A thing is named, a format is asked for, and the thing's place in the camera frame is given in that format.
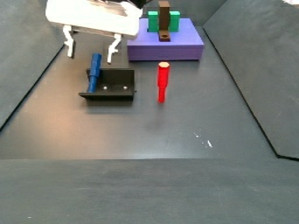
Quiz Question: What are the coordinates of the brown upright bracket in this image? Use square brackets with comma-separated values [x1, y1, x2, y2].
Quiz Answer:
[159, 1, 171, 42]

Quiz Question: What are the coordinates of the purple rectangular base block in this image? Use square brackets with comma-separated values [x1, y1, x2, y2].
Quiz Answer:
[127, 18, 205, 61]

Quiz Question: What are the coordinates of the green block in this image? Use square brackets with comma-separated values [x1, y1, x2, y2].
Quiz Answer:
[147, 10, 182, 32]

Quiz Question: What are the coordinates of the red stepped peg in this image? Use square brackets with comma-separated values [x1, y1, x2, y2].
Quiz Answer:
[158, 61, 171, 103]

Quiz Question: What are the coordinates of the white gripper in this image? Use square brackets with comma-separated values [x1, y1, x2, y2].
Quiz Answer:
[46, 0, 143, 64]

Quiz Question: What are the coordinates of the blue stepped peg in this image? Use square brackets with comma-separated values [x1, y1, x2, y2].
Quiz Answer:
[89, 53, 102, 93]

